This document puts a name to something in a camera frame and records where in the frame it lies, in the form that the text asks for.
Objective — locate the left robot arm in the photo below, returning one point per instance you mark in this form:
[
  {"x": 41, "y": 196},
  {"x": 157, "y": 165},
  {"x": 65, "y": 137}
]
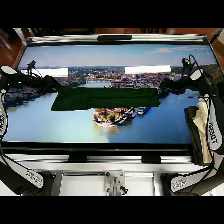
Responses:
[{"x": 13, "y": 80}]

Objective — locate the beige garment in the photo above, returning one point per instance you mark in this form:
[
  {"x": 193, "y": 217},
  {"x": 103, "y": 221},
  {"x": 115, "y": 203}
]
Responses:
[{"x": 201, "y": 123}]

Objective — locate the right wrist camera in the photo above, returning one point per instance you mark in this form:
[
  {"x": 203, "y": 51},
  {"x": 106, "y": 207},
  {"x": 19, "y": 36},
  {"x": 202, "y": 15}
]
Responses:
[{"x": 186, "y": 65}]

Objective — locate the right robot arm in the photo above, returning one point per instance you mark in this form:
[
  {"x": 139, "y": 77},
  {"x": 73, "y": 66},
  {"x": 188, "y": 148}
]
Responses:
[{"x": 215, "y": 130}]

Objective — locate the green T-shirt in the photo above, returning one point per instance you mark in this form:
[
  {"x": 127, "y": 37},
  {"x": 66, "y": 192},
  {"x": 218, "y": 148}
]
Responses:
[{"x": 106, "y": 98}]

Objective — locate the black garment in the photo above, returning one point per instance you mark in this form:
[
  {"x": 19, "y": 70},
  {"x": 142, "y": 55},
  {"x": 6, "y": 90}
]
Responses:
[{"x": 191, "y": 133}]

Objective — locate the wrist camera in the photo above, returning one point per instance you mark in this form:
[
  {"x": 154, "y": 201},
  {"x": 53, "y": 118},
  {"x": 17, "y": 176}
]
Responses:
[
  {"x": 31, "y": 65},
  {"x": 186, "y": 65}
]

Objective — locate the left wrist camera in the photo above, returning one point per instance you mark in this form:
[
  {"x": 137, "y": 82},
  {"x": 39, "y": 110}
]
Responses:
[{"x": 31, "y": 65}]

